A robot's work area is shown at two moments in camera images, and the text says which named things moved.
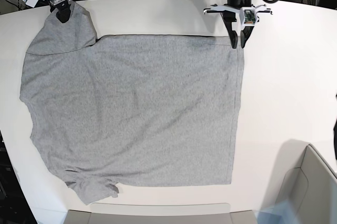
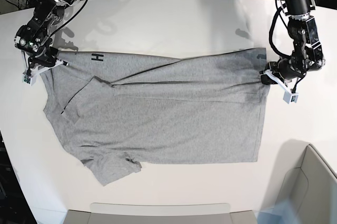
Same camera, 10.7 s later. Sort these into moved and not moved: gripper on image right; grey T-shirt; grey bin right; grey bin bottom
Moved: gripper on image right; grey T-shirt
Not moved: grey bin right; grey bin bottom
